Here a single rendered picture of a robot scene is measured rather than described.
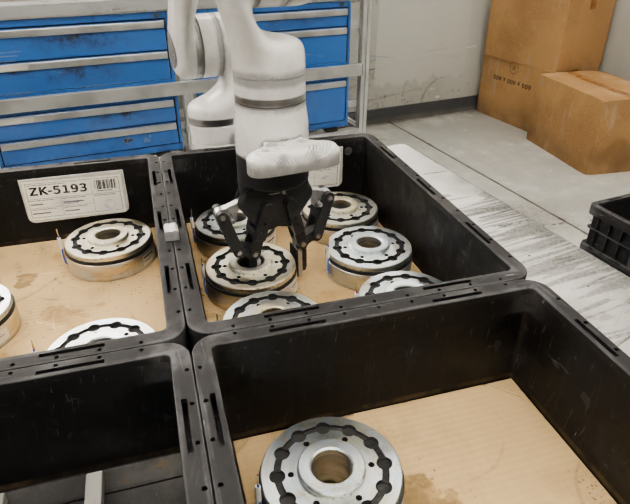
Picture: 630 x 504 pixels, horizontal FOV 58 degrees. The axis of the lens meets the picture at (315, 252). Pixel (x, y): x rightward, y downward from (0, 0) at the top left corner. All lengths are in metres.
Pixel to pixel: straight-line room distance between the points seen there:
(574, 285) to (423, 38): 3.15
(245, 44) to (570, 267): 0.69
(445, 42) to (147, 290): 3.58
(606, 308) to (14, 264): 0.82
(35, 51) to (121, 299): 1.84
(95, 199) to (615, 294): 0.77
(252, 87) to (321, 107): 2.21
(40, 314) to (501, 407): 0.48
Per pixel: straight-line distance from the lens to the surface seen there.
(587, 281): 1.00
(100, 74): 2.47
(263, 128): 0.55
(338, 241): 0.70
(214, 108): 0.92
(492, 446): 0.51
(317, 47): 2.68
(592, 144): 3.36
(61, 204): 0.81
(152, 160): 0.77
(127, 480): 0.49
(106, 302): 0.68
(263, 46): 0.54
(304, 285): 0.66
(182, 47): 0.88
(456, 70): 4.20
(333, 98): 2.77
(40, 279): 0.75
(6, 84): 2.48
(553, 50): 3.83
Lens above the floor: 1.20
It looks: 31 degrees down
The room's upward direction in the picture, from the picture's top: straight up
